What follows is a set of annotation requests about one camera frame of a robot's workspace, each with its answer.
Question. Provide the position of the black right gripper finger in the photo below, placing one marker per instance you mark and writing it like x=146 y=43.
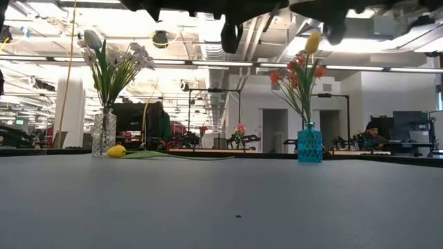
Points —
x=142 y=3
x=154 y=13

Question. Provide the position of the white blossom spray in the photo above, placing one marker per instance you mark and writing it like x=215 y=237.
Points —
x=138 y=57
x=89 y=57

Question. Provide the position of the white artificial tulip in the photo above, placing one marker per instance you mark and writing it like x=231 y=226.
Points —
x=92 y=38

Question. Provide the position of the orange blossom spray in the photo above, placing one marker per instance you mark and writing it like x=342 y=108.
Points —
x=275 y=76

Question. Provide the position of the yellow artificial tulip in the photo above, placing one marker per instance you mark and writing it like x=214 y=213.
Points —
x=116 y=151
x=312 y=43

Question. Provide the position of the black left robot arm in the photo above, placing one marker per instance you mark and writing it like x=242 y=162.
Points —
x=2 y=14

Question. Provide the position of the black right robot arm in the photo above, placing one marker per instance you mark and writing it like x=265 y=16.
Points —
x=332 y=14

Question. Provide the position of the pink background flowers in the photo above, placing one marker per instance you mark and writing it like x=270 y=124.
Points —
x=240 y=128

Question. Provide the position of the red background flowers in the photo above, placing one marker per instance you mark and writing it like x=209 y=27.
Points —
x=203 y=129

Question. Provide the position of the clear cut-glass vase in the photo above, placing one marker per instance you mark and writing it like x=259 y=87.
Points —
x=104 y=135

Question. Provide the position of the blue cut-glass vase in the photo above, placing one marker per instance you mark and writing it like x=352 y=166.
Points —
x=309 y=145

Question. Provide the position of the long ceiling light strip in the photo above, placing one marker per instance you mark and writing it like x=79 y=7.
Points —
x=221 y=63

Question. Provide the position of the black computer monitor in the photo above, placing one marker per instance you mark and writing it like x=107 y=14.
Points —
x=131 y=117

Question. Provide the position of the person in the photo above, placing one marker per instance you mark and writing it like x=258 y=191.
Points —
x=162 y=124
x=372 y=133

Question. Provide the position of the white pillar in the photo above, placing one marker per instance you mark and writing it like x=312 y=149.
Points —
x=71 y=110

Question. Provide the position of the grey doorway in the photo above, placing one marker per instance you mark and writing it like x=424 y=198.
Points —
x=275 y=128

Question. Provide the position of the green exit sign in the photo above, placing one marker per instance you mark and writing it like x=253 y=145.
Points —
x=19 y=122

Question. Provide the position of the blue-grey table mat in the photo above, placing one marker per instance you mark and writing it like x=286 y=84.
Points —
x=173 y=200

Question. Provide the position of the dark desk monitor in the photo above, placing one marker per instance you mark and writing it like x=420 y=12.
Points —
x=410 y=121

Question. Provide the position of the black ceiling camera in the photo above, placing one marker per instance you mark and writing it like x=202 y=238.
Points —
x=160 y=39

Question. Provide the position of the silver ventilation duct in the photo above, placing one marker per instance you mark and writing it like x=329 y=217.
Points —
x=216 y=79

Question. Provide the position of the black workstation frame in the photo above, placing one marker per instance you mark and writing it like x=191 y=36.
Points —
x=214 y=90
x=332 y=94

